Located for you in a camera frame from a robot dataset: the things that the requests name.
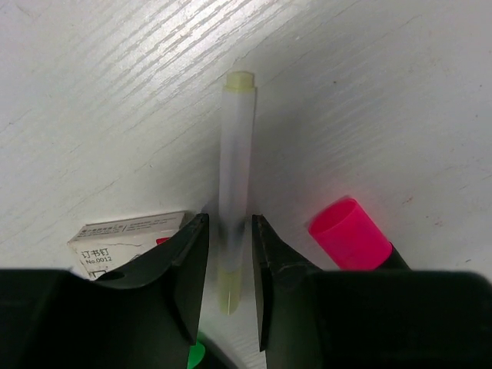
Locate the white staples box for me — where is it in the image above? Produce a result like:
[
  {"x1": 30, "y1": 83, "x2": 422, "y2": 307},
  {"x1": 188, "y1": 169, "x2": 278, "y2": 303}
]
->
[{"x1": 68, "y1": 211, "x2": 192, "y2": 281}]

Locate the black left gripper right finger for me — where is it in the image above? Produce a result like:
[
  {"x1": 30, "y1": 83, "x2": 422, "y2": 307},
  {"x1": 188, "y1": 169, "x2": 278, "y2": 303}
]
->
[{"x1": 251, "y1": 215, "x2": 491, "y2": 368}]

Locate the pink highlighter marker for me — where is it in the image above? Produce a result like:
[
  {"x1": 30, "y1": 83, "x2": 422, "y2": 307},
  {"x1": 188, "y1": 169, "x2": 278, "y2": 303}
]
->
[{"x1": 308, "y1": 197, "x2": 410, "y2": 271}]

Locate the white pale yellow marker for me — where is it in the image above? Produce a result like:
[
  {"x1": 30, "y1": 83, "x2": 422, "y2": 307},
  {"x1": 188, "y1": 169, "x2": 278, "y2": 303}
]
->
[{"x1": 218, "y1": 71, "x2": 257, "y2": 315}]

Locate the green highlighter marker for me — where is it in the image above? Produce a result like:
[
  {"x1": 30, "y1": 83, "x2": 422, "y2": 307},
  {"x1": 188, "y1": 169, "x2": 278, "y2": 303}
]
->
[{"x1": 185, "y1": 334, "x2": 231, "y2": 369}]

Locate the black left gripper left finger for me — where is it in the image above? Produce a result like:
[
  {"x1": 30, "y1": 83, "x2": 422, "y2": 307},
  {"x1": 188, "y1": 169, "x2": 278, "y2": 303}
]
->
[{"x1": 1, "y1": 214, "x2": 209, "y2": 368}]

